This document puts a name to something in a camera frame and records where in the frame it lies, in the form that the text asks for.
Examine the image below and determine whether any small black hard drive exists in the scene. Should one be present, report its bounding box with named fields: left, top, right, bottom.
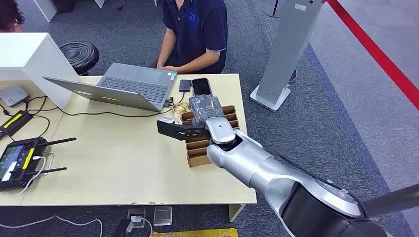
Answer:
left=178, top=79, right=193, bottom=93

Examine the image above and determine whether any black stanchion base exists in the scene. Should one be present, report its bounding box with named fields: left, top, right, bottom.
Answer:
left=263, top=0, right=283, bottom=19

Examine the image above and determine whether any black laptop power cable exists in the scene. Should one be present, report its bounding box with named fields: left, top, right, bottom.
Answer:
left=25, top=95, right=173, bottom=119

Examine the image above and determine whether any dark grey rod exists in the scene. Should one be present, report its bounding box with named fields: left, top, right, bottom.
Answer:
left=361, top=183, right=419, bottom=219

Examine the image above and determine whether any floor power socket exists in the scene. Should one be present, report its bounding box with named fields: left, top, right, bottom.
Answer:
left=127, top=207, right=147, bottom=229

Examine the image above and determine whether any black round stool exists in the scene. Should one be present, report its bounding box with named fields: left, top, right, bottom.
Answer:
left=59, top=41, right=100, bottom=76

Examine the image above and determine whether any person at picture edge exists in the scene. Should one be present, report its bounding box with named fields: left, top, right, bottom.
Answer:
left=0, top=0, right=26, bottom=33

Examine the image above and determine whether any seated person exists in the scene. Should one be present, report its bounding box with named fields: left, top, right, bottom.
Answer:
left=156, top=0, right=229, bottom=75

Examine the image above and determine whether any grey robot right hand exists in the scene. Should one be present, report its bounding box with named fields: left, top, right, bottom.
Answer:
left=189, top=94, right=225, bottom=127

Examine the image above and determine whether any red barrier strip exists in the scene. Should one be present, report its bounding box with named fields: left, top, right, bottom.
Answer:
left=326, top=0, right=419, bottom=111

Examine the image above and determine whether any yellow sheet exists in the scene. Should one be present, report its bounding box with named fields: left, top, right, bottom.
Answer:
left=151, top=228, right=239, bottom=237

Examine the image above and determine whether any white furniture piece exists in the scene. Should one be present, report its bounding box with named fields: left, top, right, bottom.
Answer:
left=32, top=0, right=58, bottom=23

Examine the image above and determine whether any black device with yellow label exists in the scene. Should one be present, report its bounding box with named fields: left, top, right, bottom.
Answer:
left=0, top=110, right=34, bottom=140

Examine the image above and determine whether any beige table leg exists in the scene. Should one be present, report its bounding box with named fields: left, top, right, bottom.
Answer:
left=228, top=203, right=247, bottom=223

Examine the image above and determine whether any brown slotted card holder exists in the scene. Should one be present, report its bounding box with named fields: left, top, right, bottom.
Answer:
left=181, top=105, right=241, bottom=168

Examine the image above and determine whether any white floor cable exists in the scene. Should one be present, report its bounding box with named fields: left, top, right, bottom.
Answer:
left=0, top=215, right=103, bottom=237

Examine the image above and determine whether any white controller cable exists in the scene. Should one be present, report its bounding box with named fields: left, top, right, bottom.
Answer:
left=0, top=156, right=47, bottom=197

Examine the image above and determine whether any black remote controller with screen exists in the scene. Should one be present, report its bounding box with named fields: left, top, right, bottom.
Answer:
left=0, top=136, right=77, bottom=192

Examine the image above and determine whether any small grey box device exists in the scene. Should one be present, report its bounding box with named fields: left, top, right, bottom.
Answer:
left=0, top=84, right=31, bottom=108

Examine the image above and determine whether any grey open laptop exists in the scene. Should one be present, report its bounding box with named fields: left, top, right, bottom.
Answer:
left=42, top=62, right=178, bottom=113

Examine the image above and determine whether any grey pillar stand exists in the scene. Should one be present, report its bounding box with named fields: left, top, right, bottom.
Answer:
left=250, top=0, right=324, bottom=113

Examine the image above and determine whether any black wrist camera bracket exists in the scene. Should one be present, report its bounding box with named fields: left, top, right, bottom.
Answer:
left=156, top=119, right=208, bottom=142

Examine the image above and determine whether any crinkled snack wrapper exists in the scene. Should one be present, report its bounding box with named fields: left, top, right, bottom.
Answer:
left=172, top=102, right=191, bottom=125

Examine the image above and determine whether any white cabinet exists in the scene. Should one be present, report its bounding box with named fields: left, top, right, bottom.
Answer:
left=0, top=32, right=81, bottom=111

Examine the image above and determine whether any short black hard drive cable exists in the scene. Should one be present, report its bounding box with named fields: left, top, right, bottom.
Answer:
left=165, top=91, right=186, bottom=108

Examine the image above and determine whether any black smartphone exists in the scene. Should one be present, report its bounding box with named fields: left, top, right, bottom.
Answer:
left=191, top=77, right=214, bottom=97

